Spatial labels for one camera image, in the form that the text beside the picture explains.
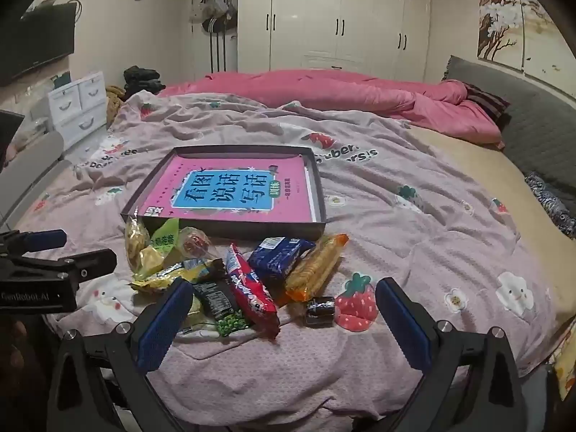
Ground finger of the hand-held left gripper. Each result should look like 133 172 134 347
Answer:
0 229 68 256
0 248 118 282

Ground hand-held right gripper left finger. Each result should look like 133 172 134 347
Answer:
45 278 212 432

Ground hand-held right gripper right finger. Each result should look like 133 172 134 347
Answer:
375 276 532 432

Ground clear cracker snack packet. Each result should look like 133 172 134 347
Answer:
125 216 151 273

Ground yellow snack packet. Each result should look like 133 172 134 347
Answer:
130 258 226 293

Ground black green pea packet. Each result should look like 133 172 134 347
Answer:
193 279 253 338

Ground green snack packet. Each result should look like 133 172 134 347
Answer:
135 218 185 280

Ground small dark snack packet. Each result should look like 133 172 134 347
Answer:
306 296 336 327

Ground clear red candy packet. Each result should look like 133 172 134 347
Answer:
177 227 212 259

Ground red snack packet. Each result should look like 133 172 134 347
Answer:
224 243 280 338

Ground orange cracker packet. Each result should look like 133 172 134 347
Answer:
276 233 349 304

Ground dark shallow box tray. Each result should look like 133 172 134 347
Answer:
121 145 327 240

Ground blue cookie packet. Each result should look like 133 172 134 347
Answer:
247 236 316 286

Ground grey bed footboard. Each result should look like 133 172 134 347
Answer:
0 130 73 230

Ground pink strawberry printed blanket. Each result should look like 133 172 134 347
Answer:
13 90 563 428

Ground white drawer unit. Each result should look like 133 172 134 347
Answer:
47 71 109 149

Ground pink and blue book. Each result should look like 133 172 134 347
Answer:
137 153 316 223

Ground yellow knitted cloth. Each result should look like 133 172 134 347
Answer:
105 85 127 127

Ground yellow printed cloth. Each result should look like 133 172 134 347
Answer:
551 319 576 401

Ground beige bed sheet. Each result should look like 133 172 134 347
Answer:
405 123 576 325

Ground dark clothes pile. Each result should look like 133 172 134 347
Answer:
123 66 166 95

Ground dark patterned cloth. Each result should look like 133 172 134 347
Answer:
524 171 576 239

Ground dark striped pillow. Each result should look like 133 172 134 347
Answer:
463 83 511 122

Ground grey padded headboard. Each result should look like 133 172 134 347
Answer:
443 55 576 199

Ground pink duvet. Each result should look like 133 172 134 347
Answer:
157 69 502 149

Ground white hanging bag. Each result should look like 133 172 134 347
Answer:
191 0 230 23

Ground white wardrobe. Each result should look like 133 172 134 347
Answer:
238 0 433 84

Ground black wall television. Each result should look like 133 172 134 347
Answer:
0 2 77 87

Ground dark hanging straps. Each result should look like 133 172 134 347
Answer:
208 31 226 73

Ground tree wall poster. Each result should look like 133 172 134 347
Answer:
477 0 576 100

